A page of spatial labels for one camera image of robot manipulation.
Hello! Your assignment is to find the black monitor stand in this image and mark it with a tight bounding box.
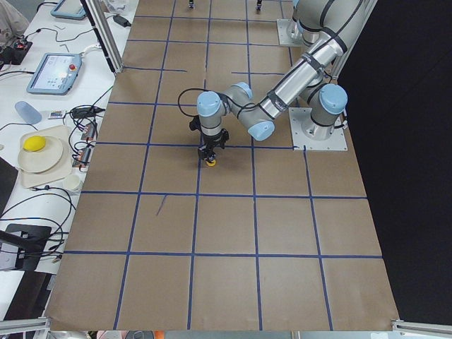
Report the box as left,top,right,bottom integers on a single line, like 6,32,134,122
1,223,52,271

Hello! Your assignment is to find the beige round plate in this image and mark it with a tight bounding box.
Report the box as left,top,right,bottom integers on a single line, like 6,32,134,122
18,136,64,173

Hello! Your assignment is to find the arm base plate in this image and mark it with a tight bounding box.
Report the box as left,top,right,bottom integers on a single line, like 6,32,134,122
276,19,302,47
289,107,347,151

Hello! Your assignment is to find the white paper cup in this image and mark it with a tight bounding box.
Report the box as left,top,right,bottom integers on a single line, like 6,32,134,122
62,174,83,193

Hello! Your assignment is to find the blue teach pendant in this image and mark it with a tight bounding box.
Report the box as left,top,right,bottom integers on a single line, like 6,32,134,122
50,0,86,20
27,53,82,95

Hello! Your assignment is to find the aluminium frame post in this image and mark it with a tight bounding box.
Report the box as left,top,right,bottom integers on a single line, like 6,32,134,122
81,0,124,74

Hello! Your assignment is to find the near blue teach pendant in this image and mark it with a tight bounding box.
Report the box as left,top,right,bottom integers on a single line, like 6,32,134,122
27,53,82,95

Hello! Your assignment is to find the yellow lemon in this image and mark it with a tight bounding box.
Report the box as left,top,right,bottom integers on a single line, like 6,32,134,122
23,136,47,152

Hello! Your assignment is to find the translucent blue plastic cup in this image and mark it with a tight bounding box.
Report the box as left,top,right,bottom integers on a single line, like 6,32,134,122
14,101,42,125

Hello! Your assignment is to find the brown paper table cover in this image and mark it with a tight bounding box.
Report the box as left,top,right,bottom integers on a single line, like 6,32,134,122
46,1,398,331

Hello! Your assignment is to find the beige rectangular tray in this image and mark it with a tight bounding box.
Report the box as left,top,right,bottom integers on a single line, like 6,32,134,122
18,125,72,189

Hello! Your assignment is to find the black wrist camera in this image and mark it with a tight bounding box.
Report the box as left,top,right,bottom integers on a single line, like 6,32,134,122
189,116,201,131

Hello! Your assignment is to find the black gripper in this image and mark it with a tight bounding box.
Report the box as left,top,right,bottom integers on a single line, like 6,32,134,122
197,129,229,160

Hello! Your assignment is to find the black power adapter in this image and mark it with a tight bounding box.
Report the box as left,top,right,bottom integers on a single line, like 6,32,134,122
113,14,131,28

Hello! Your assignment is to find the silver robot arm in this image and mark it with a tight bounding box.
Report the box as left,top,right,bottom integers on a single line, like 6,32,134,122
286,0,335,46
189,1,365,164

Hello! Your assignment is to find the far blue teach pendant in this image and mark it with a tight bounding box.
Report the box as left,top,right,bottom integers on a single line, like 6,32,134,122
50,0,86,20

